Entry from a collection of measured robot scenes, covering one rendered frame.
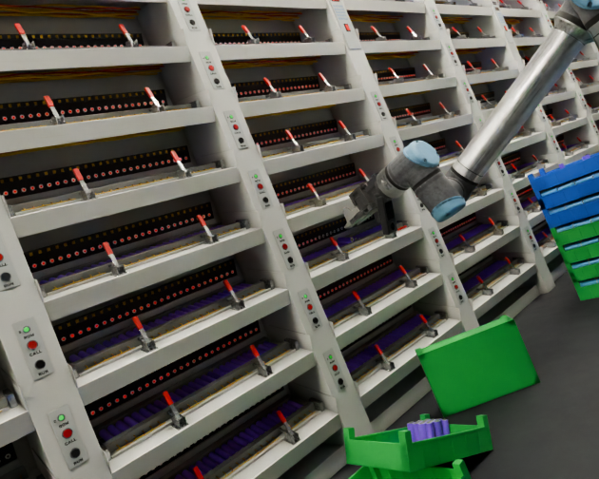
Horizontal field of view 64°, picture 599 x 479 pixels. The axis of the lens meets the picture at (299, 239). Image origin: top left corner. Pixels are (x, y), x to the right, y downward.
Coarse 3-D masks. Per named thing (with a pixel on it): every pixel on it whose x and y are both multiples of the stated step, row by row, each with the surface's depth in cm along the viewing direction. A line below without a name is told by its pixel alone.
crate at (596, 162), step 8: (584, 160) 185; (592, 160) 184; (568, 168) 190; (576, 168) 188; (584, 168) 186; (592, 168) 184; (528, 176) 199; (544, 176) 195; (552, 176) 194; (560, 176) 192; (568, 176) 190; (576, 176) 188; (536, 184) 198; (544, 184) 196; (552, 184) 194
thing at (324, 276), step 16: (368, 224) 193; (416, 224) 186; (384, 240) 174; (400, 240) 176; (352, 256) 162; (368, 256) 164; (384, 256) 170; (320, 272) 151; (336, 272) 154; (352, 272) 159; (320, 288) 149
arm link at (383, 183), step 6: (384, 168) 135; (378, 174) 137; (384, 174) 134; (378, 180) 136; (384, 180) 134; (378, 186) 136; (384, 186) 134; (390, 186) 133; (384, 192) 135; (390, 192) 135; (396, 192) 134; (402, 192) 135
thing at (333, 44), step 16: (272, 32) 189; (288, 32) 194; (304, 32) 179; (336, 32) 188; (224, 48) 151; (240, 48) 155; (256, 48) 159; (272, 48) 164; (288, 48) 168; (304, 48) 173; (320, 48) 179; (336, 48) 184; (224, 64) 164; (240, 64) 170; (256, 64) 176; (272, 64) 179; (288, 64) 189; (304, 64) 194
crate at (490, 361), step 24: (456, 336) 148; (480, 336) 143; (504, 336) 143; (432, 360) 145; (456, 360) 144; (480, 360) 143; (504, 360) 143; (528, 360) 142; (432, 384) 145; (456, 384) 144; (480, 384) 144; (504, 384) 143; (528, 384) 142; (456, 408) 144
